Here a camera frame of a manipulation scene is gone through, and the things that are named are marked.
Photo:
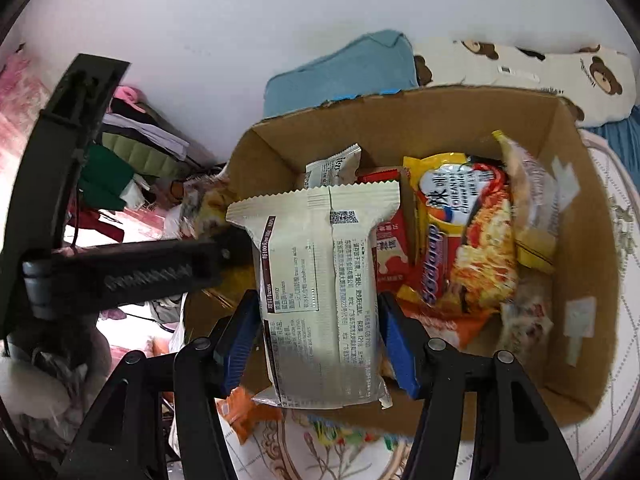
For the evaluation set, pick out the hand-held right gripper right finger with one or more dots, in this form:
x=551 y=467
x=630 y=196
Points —
x=400 y=350

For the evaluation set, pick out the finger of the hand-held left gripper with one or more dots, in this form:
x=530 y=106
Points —
x=150 y=270

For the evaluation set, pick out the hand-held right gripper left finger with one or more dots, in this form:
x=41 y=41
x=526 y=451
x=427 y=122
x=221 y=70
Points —
x=240 y=345

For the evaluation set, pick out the orange panda snack packet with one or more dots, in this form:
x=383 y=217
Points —
x=435 y=330

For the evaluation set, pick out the yellow panda snack packet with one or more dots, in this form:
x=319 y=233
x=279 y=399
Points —
x=212 y=210

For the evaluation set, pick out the cream and brown snack packet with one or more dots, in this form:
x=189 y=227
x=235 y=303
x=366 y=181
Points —
x=310 y=285

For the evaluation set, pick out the red snack packet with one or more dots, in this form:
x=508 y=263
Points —
x=392 y=255

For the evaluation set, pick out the yellow instant noodle packet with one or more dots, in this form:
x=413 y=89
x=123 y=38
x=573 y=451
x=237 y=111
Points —
x=480 y=245

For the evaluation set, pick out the clear yellow noodle packet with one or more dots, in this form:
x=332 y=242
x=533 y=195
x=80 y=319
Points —
x=535 y=220

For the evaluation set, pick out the green and grey snack packet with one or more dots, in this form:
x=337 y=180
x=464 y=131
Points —
x=330 y=170

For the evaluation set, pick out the cardboard box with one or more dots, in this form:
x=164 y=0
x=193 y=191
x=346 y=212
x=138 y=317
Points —
x=590 y=240

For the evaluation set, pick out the dark green jacket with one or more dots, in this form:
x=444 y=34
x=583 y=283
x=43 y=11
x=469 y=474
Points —
x=102 y=180

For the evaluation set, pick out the dark red garment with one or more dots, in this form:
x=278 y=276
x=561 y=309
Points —
x=97 y=222

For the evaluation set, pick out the olive puffer vest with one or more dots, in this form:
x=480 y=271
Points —
x=142 y=155

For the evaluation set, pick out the pink plush hat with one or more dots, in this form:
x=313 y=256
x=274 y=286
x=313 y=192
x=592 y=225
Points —
x=127 y=96

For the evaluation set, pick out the blue folded blanket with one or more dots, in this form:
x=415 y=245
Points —
x=340 y=70

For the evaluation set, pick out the bear print pillow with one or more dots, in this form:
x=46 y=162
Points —
x=525 y=72

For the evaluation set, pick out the blue bedsheet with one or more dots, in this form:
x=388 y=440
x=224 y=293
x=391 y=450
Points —
x=622 y=132

